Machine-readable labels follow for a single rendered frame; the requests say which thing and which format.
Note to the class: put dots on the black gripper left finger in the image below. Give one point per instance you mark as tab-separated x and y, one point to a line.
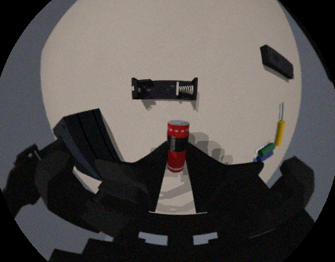
147	173

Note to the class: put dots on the yellow screwdriver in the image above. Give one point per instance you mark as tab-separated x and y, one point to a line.
280	129

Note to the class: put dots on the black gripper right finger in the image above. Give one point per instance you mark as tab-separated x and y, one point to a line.
208	176

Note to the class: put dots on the red cylindrical battery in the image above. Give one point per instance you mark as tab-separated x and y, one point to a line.
177	142

